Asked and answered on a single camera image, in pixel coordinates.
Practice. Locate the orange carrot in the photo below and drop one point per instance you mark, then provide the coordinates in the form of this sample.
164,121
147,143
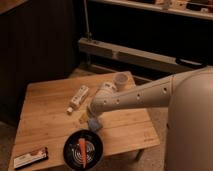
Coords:
82,144

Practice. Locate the black chocolate bar pack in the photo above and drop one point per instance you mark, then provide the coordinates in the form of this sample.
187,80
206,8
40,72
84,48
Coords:
30,157

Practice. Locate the wooden table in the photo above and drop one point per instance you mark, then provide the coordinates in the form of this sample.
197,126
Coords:
44,122

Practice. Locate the black ceramic bowl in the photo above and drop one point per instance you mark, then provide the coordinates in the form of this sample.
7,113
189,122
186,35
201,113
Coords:
72,153

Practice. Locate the white tube bottle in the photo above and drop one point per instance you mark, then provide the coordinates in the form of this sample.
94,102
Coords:
77,99

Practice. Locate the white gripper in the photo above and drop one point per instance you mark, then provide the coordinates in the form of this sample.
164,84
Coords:
85,117

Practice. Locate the wall shelf with items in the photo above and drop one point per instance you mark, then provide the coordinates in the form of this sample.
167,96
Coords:
177,7

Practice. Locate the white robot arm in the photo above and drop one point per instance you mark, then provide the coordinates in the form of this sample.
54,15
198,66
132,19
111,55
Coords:
188,96

